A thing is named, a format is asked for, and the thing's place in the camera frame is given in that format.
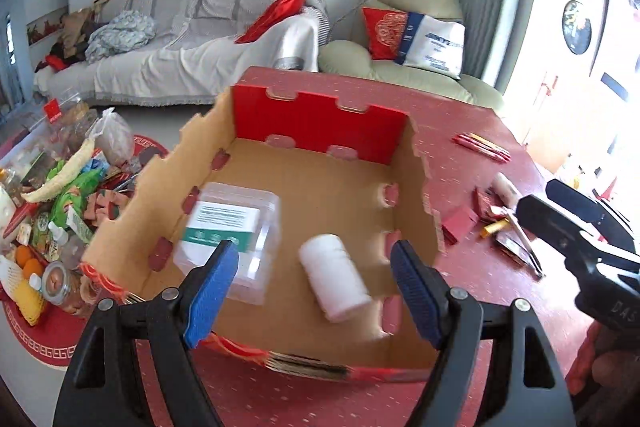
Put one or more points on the red cardboard box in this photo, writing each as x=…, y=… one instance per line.
x=310, y=187

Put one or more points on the clear storage bin red label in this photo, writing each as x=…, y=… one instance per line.
x=35, y=117

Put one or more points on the yellow pen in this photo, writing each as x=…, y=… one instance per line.
x=482, y=139

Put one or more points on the plastic bag with brown contents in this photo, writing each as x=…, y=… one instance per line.
x=115, y=137

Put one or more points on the red flat small box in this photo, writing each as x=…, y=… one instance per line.
x=460, y=224

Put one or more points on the large white plastic bottle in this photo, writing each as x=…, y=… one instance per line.
x=332, y=277

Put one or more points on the red patterned cushion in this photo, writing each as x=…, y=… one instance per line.
x=382, y=34

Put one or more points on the cream dried loofah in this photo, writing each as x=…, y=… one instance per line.
x=65, y=172

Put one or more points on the plain red cushion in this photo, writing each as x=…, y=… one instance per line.
x=272, y=17

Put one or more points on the glass jar with metal lid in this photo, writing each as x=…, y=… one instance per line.
x=56, y=282

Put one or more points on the orange fruit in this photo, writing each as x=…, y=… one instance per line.
x=27, y=259

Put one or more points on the green snack packet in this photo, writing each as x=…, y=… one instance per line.
x=75, y=197

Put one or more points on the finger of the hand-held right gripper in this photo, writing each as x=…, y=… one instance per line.
x=580, y=199
x=550, y=222

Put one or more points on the white fringed sofa throw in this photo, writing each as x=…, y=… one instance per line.
x=200, y=67

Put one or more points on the crumpled light blue blanket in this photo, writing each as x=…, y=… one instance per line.
x=120, y=34

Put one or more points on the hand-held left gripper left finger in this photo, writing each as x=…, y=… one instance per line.
x=215, y=292

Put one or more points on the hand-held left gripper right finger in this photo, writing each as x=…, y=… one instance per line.
x=415, y=297

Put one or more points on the round dark wall decoration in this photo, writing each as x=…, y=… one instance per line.
x=576, y=27

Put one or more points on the pile of brown clothes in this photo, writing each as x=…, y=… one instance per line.
x=72, y=37

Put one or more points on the clear plastic box green label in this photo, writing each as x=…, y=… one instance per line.
x=225, y=217

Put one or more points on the landscape wall painting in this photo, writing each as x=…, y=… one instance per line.
x=47, y=27

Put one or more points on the white printed tote bag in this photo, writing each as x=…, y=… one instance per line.
x=435, y=44

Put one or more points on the person's right hand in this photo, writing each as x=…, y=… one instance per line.
x=607, y=367

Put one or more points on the dark red small packet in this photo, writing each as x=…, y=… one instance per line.
x=512, y=248
x=482, y=202

